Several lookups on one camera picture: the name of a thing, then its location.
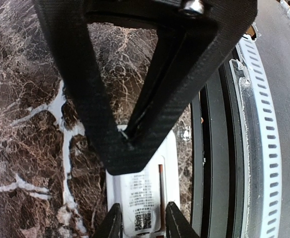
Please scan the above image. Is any white slotted cable duct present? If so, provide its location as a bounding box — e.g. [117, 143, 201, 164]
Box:
[236, 33, 282, 238]

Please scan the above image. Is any white remote control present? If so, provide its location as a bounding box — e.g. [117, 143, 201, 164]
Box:
[106, 131, 180, 238]

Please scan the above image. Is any gold battery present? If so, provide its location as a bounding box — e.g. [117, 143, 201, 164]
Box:
[158, 164, 165, 231]

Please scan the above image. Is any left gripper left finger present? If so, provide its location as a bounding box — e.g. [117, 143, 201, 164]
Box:
[94, 203, 122, 238]

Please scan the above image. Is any black front rail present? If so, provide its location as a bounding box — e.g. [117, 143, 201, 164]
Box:
[190, 51, 244, 238]

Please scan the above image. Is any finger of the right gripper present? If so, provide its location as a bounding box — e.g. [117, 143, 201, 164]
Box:
[33, 0, 257, 175]

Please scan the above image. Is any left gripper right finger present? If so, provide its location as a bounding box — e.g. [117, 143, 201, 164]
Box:
[165, 202, 199, 238]

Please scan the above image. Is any white battery cover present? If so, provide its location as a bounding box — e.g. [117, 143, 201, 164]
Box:
[115, 158, 161, 237]

